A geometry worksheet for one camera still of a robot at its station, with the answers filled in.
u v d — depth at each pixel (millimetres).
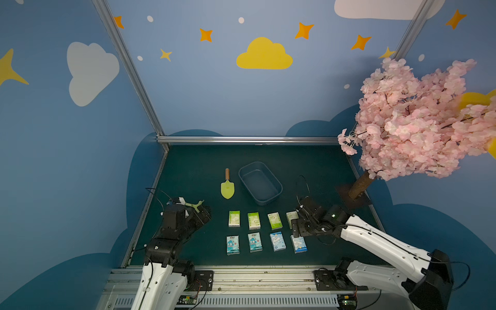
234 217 897
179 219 566
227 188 1017
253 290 735
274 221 883
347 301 731
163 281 480
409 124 499
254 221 882
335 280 660
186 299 717
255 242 820
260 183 1024
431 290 378
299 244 819
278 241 822
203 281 706
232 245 816
